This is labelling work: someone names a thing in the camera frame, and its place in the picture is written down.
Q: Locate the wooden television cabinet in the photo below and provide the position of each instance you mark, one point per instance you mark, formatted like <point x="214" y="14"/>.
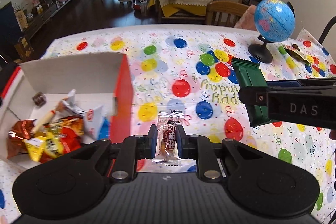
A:
<point x="50" y="11"/>

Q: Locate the black cabinet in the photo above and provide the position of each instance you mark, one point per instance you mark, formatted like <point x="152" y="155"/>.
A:
<point x="9" y="19"/>

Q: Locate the beige sausage stick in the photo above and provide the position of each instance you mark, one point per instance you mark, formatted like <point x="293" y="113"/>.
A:
<point x="44" y="120"/>

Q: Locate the balloon print tablecloth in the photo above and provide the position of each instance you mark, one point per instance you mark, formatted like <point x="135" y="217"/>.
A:
<point x="162" y="77"/>

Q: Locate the green snack packet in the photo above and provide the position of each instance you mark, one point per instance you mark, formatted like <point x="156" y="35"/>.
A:
<point x="249" y="74"/>

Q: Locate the dark green snack wrapper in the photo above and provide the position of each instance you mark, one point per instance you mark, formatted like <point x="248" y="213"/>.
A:
<point x="295" y="54"/>

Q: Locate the dark brown candy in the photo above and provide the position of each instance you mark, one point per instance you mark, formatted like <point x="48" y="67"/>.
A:
<point x="39" y="98"/>

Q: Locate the grey desk lamp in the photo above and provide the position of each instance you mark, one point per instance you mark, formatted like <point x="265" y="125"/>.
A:
<point x="326" y="27"/>

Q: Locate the clear red label snack packet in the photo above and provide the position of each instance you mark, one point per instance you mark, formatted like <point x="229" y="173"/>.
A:
<point x="168" y="119"/>

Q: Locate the red cardboard box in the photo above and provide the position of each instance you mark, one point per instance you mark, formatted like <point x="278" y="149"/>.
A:
<point x="123" y="87"/>

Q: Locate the clear water bottle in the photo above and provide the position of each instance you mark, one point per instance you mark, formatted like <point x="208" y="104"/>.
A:
<point x="143" y="6"/>

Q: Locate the orange foil snack bag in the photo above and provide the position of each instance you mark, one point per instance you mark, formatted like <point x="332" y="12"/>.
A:
<point x="19" y="137"/>

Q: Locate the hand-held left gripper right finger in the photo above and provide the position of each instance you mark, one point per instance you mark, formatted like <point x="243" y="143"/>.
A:
<point x="181" y="141"/>

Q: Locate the blue white snack packet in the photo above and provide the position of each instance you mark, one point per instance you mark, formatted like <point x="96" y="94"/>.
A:
<point x="98" y="124"/>

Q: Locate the red yellow snack bag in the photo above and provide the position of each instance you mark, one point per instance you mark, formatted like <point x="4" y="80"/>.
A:
<point x="63" y="140"/>

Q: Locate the black jacket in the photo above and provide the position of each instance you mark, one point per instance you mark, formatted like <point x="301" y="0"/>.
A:
<point x="6" y="64"/>

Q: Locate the small brown round object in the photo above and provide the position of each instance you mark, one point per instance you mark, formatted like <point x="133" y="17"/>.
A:
<point x="295" y="46"/>

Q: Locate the person's right hand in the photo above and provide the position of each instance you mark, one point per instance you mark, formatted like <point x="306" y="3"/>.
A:
<point x="333" y="134"/>

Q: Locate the pink fuzzy cloth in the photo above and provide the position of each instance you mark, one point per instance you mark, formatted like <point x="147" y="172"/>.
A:
<point x="245" y="18"/>

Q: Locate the wooden chair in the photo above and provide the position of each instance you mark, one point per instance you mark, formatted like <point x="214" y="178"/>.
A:
<point x="225" y="12"/>

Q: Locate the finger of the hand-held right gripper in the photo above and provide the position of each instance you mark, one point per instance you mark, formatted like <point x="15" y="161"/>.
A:
<point x="253" y="96"/>
<point x="283" y="83"/>

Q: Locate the blue desk globe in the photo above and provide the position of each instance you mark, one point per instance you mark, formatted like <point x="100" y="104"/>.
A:
<point x="275" y="19"/>

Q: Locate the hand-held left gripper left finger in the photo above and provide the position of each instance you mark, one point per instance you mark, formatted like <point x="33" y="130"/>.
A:
<point x="153" y="141"/>

